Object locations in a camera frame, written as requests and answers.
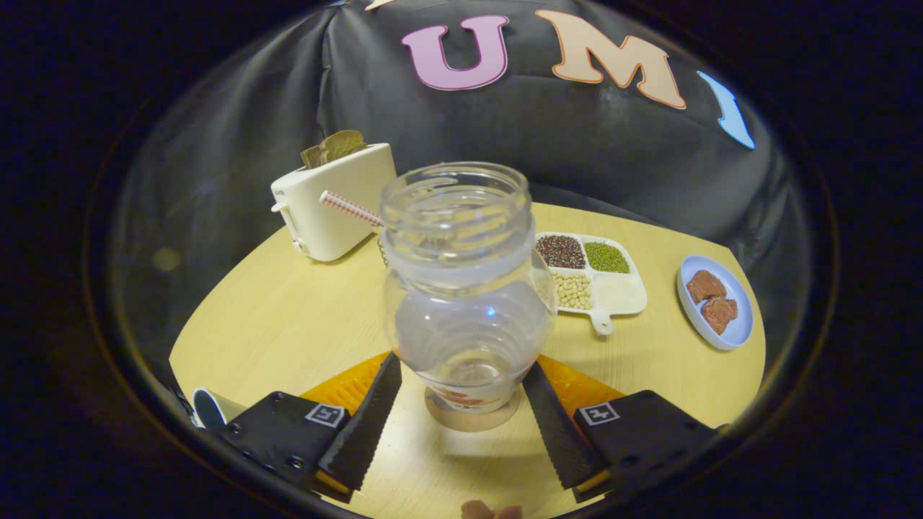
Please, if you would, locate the brown meat piece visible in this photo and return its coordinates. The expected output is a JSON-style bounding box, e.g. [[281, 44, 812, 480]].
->
[[701, 297, 738, 335], [686, 270, 728, 303]]

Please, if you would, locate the round cork coaster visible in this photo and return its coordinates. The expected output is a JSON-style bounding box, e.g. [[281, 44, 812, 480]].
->
[[424, 386, 521, 433]]

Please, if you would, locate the white cup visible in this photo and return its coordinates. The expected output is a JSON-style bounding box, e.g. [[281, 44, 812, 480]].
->
[[191, 387, 249, 431]]

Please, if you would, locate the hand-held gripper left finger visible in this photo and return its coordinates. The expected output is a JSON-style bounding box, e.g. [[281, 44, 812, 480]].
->
[[218, 351, 403, 504]]

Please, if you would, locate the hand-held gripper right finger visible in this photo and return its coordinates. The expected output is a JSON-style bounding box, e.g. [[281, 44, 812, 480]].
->
[[521, 353, 718, 504]]

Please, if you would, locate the red white striped straw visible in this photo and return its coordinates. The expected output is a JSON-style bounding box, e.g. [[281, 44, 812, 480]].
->
[[319, 190, 384, 228]]

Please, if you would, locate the pile of white rice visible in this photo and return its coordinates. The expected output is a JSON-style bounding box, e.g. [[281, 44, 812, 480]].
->
[[595, 274, 646, 314]]

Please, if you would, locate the black backdrop cloth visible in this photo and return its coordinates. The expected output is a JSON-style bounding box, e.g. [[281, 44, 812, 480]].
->
[[108, 0, 816, 404]]

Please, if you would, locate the clear plastic bottle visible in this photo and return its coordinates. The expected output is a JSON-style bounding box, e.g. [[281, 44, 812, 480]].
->
[[379, 161, 557, 415]]

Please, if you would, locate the pile of soybeans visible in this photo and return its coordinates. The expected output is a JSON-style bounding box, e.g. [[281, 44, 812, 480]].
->
[[552, 272, 593, 311]]

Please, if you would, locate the white divided tray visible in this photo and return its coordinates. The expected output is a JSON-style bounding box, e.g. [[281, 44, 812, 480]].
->
[[534, 231, 648, 337]]

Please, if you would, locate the pile of red beans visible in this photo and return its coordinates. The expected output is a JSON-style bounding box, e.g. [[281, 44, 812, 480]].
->
[[536, 235, 586, 270]]

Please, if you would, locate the wooden table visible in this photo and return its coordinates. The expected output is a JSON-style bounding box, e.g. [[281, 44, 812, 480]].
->
[[169, 202, 767, 519]]

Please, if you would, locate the white toaster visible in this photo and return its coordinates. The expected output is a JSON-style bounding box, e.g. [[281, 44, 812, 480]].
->
[[270, 143, 398, 262]]

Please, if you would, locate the light blue plate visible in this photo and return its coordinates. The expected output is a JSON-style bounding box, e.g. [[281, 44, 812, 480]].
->
[[676, 255, 754, 351]]

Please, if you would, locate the pile of green beans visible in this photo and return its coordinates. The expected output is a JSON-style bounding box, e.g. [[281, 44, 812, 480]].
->
[[583, 241, 630, 275]]

